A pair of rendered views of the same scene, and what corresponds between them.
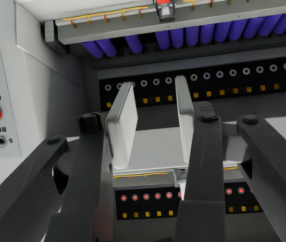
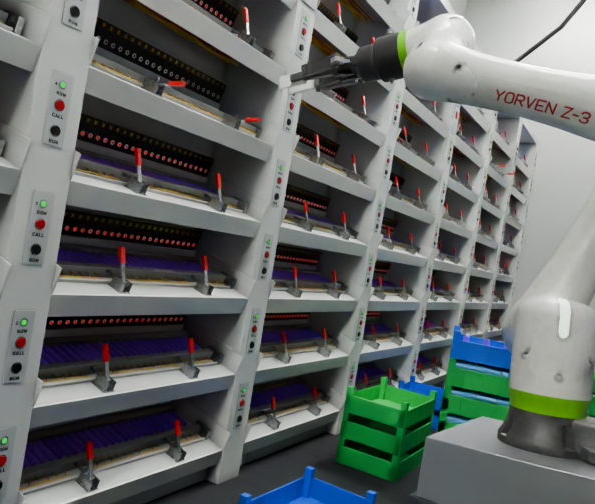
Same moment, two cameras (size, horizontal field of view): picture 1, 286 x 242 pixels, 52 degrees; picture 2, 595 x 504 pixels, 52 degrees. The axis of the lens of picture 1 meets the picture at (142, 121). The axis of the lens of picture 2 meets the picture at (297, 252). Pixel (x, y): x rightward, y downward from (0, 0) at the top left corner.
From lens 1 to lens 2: 1.33 m
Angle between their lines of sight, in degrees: 53
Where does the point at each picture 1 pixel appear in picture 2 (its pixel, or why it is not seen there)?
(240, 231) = not seen: outside the picture
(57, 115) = (263, 93)
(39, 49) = (265, 126)
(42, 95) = (272, 105)
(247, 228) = not seen: outside the picture
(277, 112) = (139, 27)
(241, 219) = not seen: outside the picture
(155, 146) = (254, 61)
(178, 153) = (250, 53)
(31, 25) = (266, 136)
